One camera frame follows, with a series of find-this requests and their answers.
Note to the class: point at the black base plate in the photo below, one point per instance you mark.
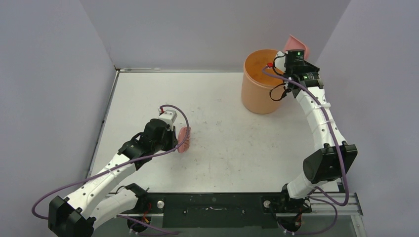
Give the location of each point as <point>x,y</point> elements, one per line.
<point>220,210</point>

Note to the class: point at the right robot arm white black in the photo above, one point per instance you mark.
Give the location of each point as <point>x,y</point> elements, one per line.
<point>333,155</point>

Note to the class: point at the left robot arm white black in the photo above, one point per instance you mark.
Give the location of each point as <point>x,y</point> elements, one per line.
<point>84,210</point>

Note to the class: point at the pink plastic hand brush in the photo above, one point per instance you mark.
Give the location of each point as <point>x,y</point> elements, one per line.
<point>184,139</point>

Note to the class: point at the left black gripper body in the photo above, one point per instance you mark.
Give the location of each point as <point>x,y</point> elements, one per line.
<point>167,141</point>

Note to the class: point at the pink plastic dustpan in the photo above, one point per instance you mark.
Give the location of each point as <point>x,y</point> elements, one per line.
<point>294,43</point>

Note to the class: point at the orange plastic bucket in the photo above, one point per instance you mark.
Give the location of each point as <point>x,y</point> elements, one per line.
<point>258,90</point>

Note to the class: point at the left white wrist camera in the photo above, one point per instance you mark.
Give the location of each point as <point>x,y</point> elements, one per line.
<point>169,117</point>

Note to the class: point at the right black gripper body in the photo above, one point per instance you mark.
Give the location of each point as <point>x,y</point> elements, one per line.
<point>295,58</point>

